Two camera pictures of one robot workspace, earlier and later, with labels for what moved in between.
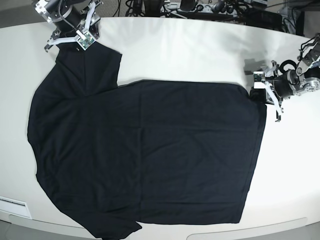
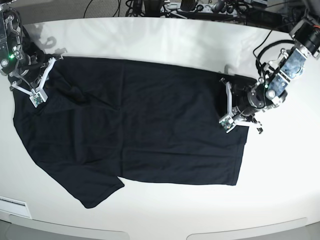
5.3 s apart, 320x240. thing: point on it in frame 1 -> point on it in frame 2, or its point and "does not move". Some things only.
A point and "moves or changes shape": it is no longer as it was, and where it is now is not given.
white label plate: [15, 207] does not move
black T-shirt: [145, 152] moves or changes shape
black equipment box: [263, 18] does not move
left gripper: [71, 22] -> [29, 78]
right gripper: [285, 85] -> [245, 102]
